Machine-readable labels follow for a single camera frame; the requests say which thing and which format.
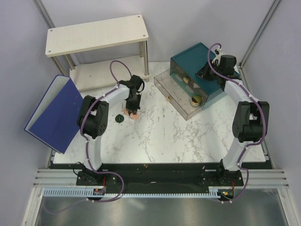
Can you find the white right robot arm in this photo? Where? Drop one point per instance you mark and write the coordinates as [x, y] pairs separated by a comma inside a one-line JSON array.
[[250, 122]]

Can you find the teal drawer cabinet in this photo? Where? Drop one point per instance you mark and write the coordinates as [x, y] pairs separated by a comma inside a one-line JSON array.
[[193, 70]]

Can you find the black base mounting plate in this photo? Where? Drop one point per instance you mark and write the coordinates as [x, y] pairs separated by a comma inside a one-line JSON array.
[[169, 177]]

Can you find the light blue cable duct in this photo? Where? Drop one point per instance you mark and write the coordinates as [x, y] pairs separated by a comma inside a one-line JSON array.
[[93, 193]]

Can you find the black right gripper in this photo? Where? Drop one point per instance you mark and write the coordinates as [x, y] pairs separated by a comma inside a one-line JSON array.
[[203, 73]]

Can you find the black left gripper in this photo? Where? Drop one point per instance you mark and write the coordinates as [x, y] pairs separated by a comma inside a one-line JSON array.
[[136, 107]]

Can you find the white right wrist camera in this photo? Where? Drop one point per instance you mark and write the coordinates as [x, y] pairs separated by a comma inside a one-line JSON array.
[[218, 54]]

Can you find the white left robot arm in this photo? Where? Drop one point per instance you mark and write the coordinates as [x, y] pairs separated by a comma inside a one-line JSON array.
[[93, 122]]

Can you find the pink makeup sponge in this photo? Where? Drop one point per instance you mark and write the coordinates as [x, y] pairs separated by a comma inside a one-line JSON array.
[[132, 115]]

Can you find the smoked clear drawer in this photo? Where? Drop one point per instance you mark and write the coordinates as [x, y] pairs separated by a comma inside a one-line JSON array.
[[186, 82], [178, 94]]

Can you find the gold cosmetic jar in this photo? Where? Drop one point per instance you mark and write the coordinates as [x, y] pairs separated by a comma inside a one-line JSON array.
[[196, 100]]

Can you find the aluminium front rail frame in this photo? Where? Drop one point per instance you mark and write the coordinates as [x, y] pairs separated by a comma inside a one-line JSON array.
[[251, 205]]

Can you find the white two-tier shelf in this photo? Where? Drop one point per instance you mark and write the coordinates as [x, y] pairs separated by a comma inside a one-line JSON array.
[[65, 40]]

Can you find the dark green jar lid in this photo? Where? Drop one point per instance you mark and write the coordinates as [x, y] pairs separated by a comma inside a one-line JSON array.
[[119, 118]]

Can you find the blue ring binder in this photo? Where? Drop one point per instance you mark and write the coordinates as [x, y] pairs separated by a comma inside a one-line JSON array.
[[54, 121]]

